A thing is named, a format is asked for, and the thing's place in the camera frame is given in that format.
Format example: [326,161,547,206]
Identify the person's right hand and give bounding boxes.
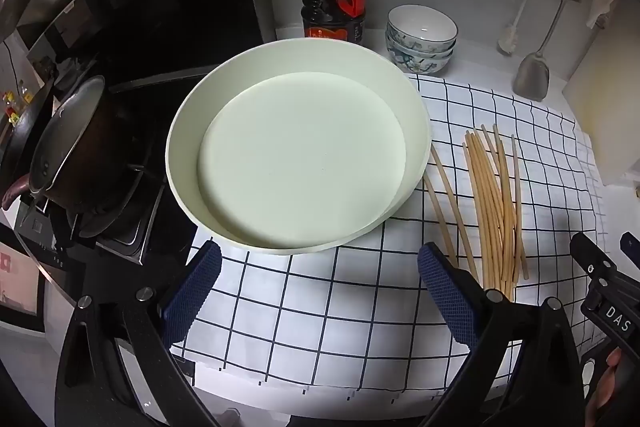
[585,347,626,427]

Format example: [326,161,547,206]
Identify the pile of wooden chopsticks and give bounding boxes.
[422,123,530,303]

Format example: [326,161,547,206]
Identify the white cutting board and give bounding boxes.
[561,19,640,186]

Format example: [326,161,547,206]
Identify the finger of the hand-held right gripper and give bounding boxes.
[619,231,640,262]
[569,231,620,294]

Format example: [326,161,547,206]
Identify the dark cooking pot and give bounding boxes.
[1,74,151,214]

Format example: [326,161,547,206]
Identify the white checkered cloth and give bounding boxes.
[170,74,607,395]

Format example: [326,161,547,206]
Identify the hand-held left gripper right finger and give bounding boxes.
[417,242,586,427]

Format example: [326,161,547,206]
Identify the cream plastic basin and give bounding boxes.
[165,38,432,255]

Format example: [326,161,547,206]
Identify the floral ceramic bowl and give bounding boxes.
[386,5,459,48]
[386,36,457,58]
[388,47,453,76]

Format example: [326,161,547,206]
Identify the black gas stove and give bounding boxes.
[12,67,201,270]

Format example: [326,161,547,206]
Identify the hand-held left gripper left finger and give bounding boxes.
[55,239,223,427]

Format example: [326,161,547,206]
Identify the metal spatula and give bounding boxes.
[512,0,583,102]

